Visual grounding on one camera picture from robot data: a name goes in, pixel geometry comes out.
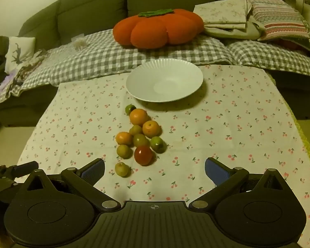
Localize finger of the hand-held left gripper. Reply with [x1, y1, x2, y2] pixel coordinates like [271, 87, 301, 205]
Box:
[5, 161, 39, 179]

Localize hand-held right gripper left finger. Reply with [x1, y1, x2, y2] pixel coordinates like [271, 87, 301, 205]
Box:
[28, 159, 121, 211]

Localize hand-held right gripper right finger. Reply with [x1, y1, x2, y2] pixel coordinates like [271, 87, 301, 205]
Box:
[189, 157, 291, 210]

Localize orange mandarin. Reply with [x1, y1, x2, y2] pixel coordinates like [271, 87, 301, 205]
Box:
[142, 120, 162, 138]
[116, 132, 134, 145]
[129, 108, 149, 126]

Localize red tomato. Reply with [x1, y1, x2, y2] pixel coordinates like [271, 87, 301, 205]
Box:
[134, 146, 154, 166]

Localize white ribbed bowl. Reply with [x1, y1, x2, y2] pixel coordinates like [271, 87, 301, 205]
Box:
[125, 58, 204, 103]

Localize cherry print tablecloth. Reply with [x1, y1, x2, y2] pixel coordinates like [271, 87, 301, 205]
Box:
[17, 64, 310, 248]

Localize purple floral cloth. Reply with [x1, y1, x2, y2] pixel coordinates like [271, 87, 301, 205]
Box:
[0, 49, 51, 99]

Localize white cloth with dark print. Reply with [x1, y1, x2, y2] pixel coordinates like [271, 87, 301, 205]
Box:
[5, 37, 36, 73]

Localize grey white checkered blanket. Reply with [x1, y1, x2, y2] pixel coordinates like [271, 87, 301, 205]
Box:
[0, 28, 310, 106]

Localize orange pumpkin cushion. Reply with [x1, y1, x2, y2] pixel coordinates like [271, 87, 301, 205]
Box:
[113, 8, 204, 49]

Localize folded beige floral cloth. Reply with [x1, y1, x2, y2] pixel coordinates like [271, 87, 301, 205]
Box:
[193, 0, 267, 41]

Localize olive green sofa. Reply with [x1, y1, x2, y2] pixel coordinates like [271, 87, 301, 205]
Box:
[0, 0, 310, 128]

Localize folded striped cloths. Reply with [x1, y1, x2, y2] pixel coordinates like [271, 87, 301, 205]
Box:
[238, 0, 310, 54]

